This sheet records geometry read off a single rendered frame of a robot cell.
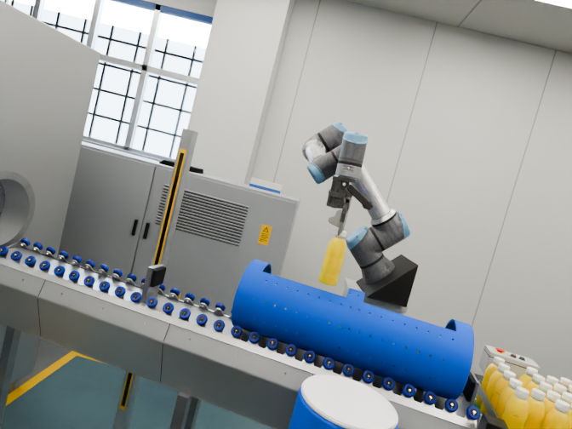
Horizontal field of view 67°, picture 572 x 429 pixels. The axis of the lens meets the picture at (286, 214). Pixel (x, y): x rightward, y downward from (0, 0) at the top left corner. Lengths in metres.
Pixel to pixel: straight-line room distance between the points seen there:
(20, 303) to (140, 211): 1.38
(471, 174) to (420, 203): 0.57
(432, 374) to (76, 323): 1.44
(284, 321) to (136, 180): 2.03
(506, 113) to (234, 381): 3.78
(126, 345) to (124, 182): 1.70
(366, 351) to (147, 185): 2.21
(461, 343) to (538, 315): 3.40
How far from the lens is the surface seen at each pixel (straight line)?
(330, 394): 1.32
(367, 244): 2.37
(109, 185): 3.46
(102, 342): 2.04
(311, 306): 1.63
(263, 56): 4.27
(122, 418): 2.64
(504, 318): 4.94
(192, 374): 1.88
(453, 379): 1.69
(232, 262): 3.21
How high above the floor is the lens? 1.60
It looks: 5 degrees down
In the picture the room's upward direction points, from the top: 15 degrees clockwise
